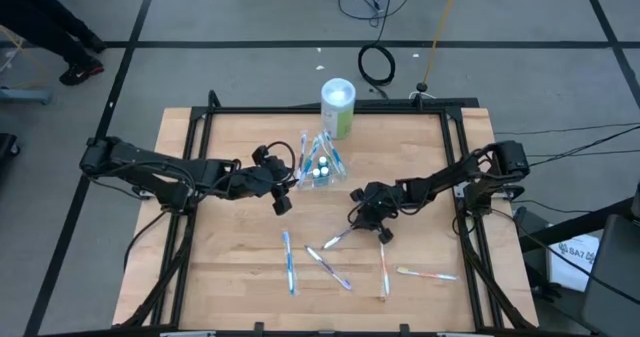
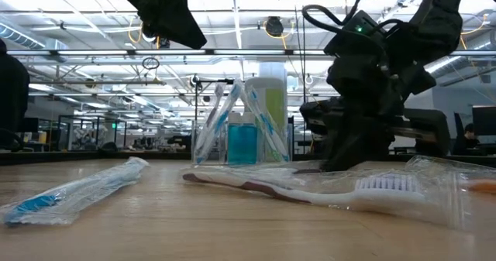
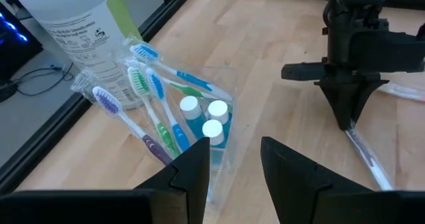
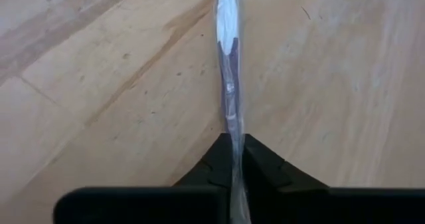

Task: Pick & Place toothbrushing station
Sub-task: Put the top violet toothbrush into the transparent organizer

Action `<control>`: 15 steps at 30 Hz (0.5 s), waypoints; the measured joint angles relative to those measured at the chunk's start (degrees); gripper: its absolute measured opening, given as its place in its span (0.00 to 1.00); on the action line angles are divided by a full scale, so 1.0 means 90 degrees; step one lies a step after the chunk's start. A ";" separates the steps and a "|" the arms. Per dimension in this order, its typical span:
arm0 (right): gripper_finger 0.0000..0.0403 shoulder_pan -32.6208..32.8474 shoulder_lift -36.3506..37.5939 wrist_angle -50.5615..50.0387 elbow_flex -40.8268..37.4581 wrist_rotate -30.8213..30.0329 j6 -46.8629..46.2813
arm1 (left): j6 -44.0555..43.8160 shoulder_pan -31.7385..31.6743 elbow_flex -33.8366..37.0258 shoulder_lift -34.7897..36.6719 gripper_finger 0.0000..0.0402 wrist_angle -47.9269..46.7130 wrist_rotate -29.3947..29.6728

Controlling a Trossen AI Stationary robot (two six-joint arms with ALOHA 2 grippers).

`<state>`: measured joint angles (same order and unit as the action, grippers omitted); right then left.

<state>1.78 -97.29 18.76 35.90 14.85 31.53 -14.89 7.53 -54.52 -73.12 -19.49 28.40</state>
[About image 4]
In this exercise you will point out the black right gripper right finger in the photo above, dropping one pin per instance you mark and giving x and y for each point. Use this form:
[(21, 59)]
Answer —
[(315, 204)]

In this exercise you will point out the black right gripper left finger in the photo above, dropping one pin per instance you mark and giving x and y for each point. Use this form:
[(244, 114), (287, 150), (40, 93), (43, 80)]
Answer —
[(149, 204)]

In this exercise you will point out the purple toothbrush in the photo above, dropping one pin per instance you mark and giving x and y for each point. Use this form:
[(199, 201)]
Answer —
[(229, 24)]

